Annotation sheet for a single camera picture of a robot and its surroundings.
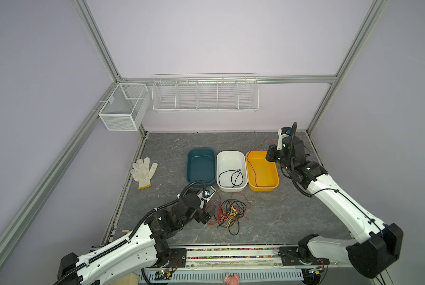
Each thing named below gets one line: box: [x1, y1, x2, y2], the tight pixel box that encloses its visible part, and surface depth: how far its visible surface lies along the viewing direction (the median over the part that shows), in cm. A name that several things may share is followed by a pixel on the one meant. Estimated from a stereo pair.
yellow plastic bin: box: [245, 150, 280, 192], surface depth 98 cm
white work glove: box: [130, 157, 158, 190], surface depth 104 cm
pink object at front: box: [223, 272, 240, 285], surface depth 68 cm
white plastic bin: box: [216, 150, 248, 193], surface depth 102 cm
